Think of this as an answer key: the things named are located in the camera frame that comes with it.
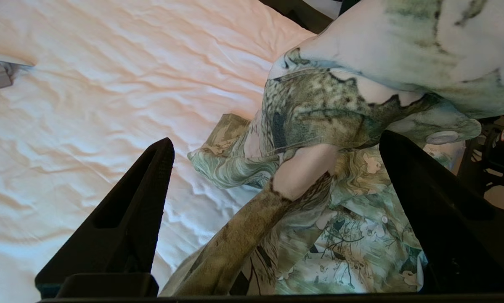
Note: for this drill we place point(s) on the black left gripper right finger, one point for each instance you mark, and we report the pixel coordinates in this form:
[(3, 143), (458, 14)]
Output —
[(458, 235)]

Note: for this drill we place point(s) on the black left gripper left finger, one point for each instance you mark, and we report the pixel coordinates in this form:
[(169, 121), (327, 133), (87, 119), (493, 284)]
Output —
[(117, 235)]

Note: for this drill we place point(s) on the green floral shirt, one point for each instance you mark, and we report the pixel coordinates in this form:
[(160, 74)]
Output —
[(361, 235)]

